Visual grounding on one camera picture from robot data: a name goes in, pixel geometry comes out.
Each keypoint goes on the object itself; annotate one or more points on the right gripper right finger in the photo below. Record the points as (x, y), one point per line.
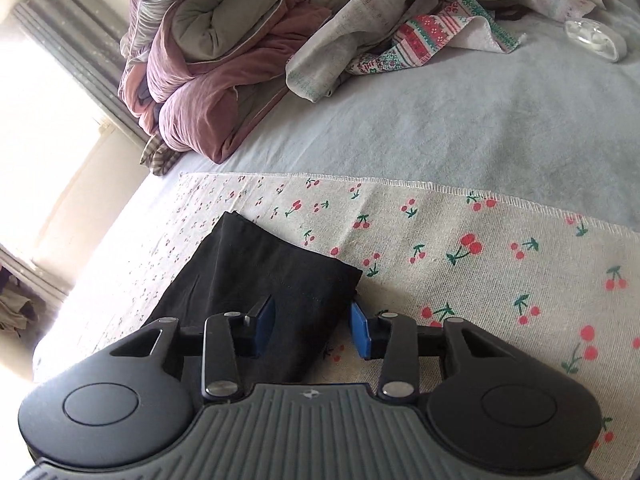
(392, 338)

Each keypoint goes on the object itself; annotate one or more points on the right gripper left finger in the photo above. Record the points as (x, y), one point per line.
(227, 337)

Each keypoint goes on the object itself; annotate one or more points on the cherry print cloth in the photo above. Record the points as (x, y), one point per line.
(561, 286)

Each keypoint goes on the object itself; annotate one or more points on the striped brown cloth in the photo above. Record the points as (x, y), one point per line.
(158, 157)

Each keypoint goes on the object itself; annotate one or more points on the hanging clothes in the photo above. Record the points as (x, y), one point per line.
(18, 312)

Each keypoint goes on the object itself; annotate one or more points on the light blue bed sheet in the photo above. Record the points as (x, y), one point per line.
(548, 122)

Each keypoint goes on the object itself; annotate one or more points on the window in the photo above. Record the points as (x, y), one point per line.
(49, 127)

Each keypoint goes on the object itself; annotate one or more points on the pink grey quilt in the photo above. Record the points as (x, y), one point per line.
(203, 73)

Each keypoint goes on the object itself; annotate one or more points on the right grey curtain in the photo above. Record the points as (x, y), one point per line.
(83, 36)

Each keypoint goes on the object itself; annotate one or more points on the patterned white blanket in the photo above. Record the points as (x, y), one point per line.
(376, 36)

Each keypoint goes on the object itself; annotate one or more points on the clear plastic case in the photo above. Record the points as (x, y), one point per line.
(597, 38)

